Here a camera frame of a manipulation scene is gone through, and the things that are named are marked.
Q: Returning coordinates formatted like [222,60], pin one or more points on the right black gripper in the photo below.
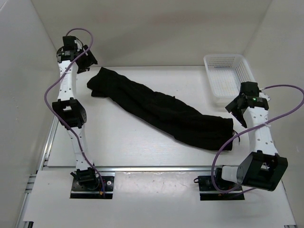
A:
[230,107]

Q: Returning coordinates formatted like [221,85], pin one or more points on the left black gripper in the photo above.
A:
[90,61]

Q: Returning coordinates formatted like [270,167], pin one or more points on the black trousers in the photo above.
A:
[165,112]

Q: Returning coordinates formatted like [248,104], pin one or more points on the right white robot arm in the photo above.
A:
[263,168]

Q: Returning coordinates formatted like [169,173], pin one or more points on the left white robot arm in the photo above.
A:
[72,60]

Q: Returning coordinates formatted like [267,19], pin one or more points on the white plastic basket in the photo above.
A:
[225,73]

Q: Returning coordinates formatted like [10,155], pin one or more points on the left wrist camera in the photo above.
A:
[69,43]

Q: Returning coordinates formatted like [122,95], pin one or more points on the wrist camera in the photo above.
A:
[69,43]
[262,94]

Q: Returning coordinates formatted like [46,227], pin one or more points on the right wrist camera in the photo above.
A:
[262,94]

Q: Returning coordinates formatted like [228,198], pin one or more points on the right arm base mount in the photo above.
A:
[209,193]

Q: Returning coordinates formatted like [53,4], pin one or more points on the aluminium rail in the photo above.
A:
[153,168]

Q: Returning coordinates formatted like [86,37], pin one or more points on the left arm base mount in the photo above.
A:
[88,185]

